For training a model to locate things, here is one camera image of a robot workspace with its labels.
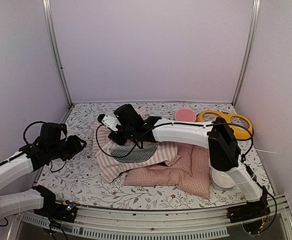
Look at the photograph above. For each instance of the pink gingham cushion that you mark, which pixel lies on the pink gingham cushion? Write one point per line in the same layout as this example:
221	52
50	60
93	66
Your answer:
190	173

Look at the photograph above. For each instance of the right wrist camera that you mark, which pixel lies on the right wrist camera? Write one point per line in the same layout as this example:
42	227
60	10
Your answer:
109	121

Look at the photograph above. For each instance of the floral tablecloth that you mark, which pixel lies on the floral tablecloth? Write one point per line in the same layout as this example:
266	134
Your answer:
79	179

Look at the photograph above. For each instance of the aluminium corner post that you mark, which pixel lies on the aluminium corner post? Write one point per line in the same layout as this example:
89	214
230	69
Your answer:
248	49
54	45

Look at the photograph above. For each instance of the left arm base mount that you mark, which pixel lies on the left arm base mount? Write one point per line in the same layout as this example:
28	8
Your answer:
65	211

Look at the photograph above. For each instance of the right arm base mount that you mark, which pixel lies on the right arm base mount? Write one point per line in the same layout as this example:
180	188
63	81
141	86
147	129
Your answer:
247	211

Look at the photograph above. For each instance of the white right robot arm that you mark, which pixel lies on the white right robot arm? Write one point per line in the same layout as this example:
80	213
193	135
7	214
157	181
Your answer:
216	136

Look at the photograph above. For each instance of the left aluminium corner post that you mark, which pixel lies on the left aluminium corner post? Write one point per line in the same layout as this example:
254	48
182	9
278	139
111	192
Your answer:
54	45

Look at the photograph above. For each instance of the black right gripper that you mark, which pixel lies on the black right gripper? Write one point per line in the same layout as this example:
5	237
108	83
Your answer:
119	140

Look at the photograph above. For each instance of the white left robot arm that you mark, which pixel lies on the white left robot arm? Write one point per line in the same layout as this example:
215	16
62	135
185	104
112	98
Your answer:
53	143

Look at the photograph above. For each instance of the white ceramic bowl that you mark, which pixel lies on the white ceramic bowl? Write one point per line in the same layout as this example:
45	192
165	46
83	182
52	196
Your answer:
221	180

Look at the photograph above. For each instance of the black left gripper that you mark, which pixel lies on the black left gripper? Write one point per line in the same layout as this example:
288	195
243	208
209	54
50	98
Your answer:
76	146

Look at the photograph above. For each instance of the pink round pet bowl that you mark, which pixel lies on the pink round pet bowl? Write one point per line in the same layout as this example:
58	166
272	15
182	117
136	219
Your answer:
185	115

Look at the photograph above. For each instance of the yellow double bowl stand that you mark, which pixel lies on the yellow double bowl stand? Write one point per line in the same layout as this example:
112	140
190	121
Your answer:
242	126

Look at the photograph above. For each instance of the right aluminium corner post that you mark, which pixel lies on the right aluminium corner post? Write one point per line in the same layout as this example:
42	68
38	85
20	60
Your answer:
248	49

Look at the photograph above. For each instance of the white tent pole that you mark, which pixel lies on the white tent pole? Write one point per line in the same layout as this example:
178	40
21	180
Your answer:
266	151

